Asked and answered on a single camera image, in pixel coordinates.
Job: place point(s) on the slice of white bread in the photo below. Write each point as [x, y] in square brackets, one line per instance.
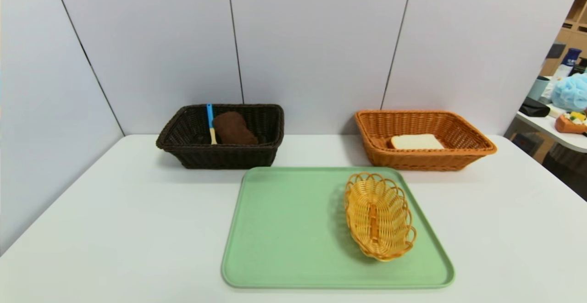
[417, 141]

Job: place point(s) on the white side table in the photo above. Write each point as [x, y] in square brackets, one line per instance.
[568, 140]

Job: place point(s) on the dark brown wicker basket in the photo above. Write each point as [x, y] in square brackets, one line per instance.
[220, 156]

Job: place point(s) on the light blue bath pouf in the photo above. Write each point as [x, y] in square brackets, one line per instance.
[571, 92]

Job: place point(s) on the wooden shelf unit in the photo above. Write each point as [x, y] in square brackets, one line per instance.
[575, 37]

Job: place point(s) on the teal cup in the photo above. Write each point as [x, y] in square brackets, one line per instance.
[537, 87]

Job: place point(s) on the small yellow oval wicker basket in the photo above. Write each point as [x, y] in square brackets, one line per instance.
[378, 216]

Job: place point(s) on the black pouch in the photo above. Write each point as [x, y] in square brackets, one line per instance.
[534, 108]

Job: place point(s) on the orange wicker basket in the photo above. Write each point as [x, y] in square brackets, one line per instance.
[412, 158]

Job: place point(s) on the brown towel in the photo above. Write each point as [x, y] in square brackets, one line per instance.
[234, 129]

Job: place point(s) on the orange bowl with toy food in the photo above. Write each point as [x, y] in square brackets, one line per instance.
[568, 125]

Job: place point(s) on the light green plastic tray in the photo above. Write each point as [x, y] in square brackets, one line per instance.
[284, 248]

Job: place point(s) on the blue and white bottle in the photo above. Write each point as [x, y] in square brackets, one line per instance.
[568, 62]

